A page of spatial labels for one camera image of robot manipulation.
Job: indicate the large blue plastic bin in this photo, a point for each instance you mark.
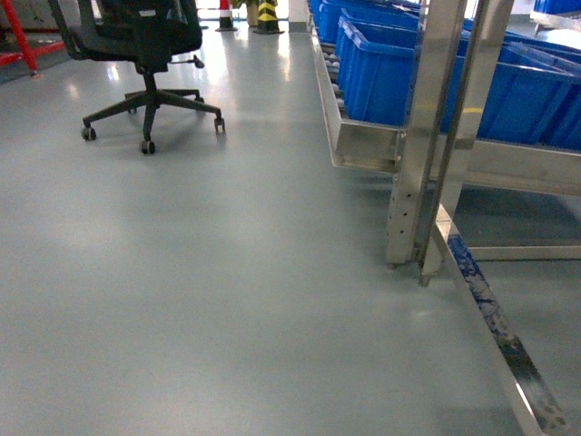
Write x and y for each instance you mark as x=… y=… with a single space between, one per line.
x=376 y=63

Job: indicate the far red white cone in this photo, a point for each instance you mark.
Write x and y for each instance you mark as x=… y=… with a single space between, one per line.
x=226 y=23

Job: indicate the black office chair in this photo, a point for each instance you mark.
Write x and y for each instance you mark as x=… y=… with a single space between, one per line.
x=147 y=34

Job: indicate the yellow black traffic cone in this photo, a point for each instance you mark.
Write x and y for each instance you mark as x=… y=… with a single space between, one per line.
x=268 y=22

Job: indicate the stainless steel roller rack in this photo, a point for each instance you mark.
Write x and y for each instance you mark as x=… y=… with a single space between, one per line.
x=430 y=168

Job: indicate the blue bin right side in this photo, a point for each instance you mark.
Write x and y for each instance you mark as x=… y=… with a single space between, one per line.
x=534 y=98

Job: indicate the red metal table frame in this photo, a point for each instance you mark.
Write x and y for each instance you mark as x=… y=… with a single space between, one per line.
x=26 y=53

